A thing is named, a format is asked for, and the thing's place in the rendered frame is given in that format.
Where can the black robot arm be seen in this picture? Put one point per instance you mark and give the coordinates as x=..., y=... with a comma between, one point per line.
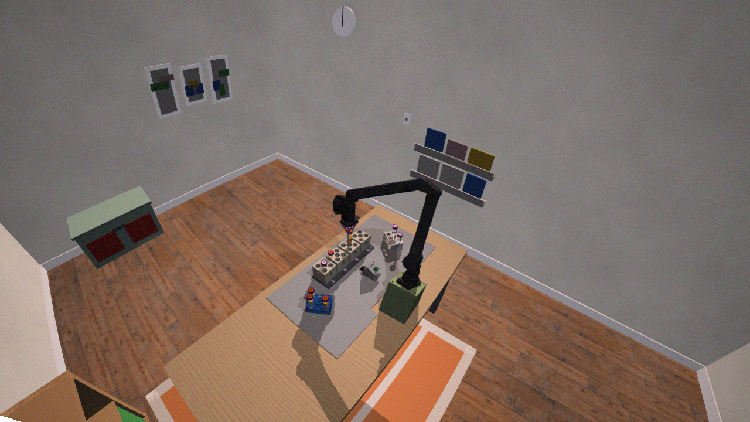
x=342, y=204

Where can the white button box with label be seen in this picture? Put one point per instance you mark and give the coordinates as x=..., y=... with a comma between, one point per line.
x=372, y=270

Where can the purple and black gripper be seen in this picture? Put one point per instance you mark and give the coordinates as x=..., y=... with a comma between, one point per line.
x=351, y=220

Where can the blue tube rack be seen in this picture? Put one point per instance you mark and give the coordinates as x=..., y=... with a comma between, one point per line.
x=319, y=306

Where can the grey flat mat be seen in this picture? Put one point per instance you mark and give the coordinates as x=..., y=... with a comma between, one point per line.
x=354, y=295

